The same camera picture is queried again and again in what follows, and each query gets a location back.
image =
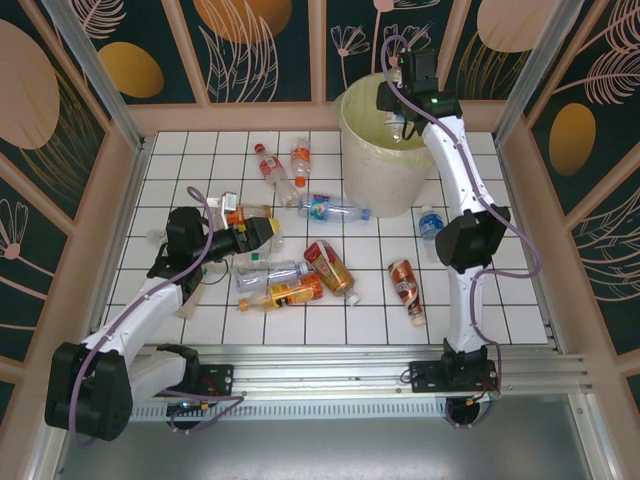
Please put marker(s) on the small clear plastic bottle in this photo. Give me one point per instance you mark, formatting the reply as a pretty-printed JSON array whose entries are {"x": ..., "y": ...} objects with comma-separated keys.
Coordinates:
[{"x": 395, "y": 125}]

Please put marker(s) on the orange label bottle brown cap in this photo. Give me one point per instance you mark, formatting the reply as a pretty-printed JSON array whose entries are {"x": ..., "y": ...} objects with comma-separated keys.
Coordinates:
[{"x": 255, "y": 211}]

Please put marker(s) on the clear bottle green label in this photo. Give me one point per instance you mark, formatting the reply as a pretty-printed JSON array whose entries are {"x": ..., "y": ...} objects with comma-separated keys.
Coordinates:
[{"x": 156, "y": 235}]

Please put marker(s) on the clear bottle blue cap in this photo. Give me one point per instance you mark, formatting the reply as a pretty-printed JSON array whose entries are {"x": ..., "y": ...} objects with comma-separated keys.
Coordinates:
[{"x": 265, "y": 277}]

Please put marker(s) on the clear bottle colourful label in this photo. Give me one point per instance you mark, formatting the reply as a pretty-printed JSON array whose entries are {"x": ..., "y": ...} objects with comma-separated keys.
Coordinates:
[{"x": 325, "y": 207}]

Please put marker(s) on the red label cola bottle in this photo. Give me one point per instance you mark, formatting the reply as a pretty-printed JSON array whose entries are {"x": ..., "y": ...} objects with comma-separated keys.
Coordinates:
[{"x": 270, "y": 165}]

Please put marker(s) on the orange yellow label bottle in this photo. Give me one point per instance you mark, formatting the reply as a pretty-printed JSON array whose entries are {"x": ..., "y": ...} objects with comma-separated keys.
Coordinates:
[{"x": 290, "y": 294}]

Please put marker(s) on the clear bottle orange cap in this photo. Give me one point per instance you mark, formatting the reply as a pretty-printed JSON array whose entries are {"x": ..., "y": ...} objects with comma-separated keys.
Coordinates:
[{"x": 301, "y": 160}]

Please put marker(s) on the red gold label bottle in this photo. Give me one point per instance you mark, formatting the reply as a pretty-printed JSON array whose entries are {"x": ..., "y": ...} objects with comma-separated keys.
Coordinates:
[{"x": 330, "y": 270}]

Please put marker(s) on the water bottle blue label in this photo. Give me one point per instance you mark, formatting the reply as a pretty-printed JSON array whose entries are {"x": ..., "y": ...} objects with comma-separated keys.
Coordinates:
[{"x": 429, "y": 222}]

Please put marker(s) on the brown label drink bottle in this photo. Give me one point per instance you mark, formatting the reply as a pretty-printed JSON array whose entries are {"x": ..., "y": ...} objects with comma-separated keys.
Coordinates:
[{"x": 404, "y": 285}]

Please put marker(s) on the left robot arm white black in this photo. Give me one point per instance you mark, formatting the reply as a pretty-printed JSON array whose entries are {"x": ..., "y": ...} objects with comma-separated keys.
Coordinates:
[{"x": 145, "y": 305}]

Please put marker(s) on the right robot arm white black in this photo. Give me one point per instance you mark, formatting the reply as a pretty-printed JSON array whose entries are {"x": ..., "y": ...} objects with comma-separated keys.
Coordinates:
[{"x": 462, "y": 165}]

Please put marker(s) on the pale green bin liner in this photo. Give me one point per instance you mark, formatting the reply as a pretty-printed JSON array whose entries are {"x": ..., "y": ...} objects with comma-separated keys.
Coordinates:
[{"x": 400, "y": 155}]

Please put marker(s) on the cream plastic bin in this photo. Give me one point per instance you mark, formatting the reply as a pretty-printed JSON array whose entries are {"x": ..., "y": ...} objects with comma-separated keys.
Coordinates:
[{"x": 380, "y": 190}]

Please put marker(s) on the aluminium frame post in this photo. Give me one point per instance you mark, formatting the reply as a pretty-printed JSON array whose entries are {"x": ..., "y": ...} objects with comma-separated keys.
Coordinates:
[
  {"x": 100, "y": 85},
  {"x": 535, "y": 70}
]

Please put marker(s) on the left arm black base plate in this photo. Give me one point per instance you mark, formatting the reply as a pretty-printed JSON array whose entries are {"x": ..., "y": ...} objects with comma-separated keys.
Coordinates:
[{"x": 222, "y": 375}]

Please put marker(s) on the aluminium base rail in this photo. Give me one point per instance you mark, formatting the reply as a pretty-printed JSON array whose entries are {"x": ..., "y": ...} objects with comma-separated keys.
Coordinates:
[{"x": 325, "y": 375}]

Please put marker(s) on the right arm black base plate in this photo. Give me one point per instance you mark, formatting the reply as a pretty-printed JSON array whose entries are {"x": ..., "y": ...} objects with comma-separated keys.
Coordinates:
[{"x": 425, "y": 375}]

